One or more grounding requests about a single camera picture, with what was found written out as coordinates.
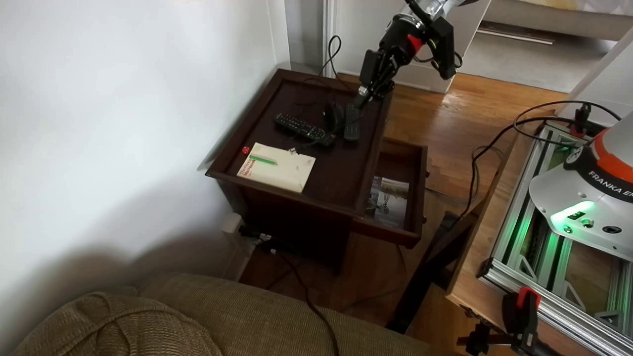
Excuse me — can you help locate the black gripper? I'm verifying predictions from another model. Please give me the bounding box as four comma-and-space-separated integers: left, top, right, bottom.
357, 16, 430, 113

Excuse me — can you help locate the black alarm power cord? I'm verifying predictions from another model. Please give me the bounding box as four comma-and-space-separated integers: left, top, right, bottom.
321, 33, 347, 107

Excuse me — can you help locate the wooden cabinet drawer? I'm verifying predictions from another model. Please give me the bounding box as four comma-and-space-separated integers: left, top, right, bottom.
355, 136, 430, 249

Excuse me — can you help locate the dark wooden cabinet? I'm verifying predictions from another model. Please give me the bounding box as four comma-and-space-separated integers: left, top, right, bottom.
205, 67, 430, 273

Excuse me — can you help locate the black remote control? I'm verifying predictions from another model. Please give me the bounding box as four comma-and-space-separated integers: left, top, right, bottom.
343, 105, 367, 144
274, 113, 339, 150

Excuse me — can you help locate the Iowa Nebraska map brochure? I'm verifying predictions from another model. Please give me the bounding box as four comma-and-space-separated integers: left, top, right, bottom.
369, 190, 410, 229

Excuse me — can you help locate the cream paper notepad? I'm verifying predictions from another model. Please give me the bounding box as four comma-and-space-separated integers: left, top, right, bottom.
236, 140, 319, 196

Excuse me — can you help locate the black stand leg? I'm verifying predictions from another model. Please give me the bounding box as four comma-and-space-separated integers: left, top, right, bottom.
385, 209, 480, 336

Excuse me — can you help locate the light wooden stand board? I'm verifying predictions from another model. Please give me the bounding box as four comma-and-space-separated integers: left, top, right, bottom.
446, 126, 633, 356

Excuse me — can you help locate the olive fabric sofa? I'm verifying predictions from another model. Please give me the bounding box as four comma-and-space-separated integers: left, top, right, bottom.
13, 273, 438, 356

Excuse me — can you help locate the red black clamp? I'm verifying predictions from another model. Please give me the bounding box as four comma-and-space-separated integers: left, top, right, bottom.
503, 285, 547, 346

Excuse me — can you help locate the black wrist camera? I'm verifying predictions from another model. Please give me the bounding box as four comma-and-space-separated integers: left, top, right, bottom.
428, 16, 460, 81

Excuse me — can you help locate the black floor cable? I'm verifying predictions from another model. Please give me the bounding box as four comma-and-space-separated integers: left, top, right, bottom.
238, 223, 341, 356

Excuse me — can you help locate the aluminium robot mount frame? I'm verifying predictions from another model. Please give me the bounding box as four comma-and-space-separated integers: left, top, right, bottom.
478, 120, 633, 356

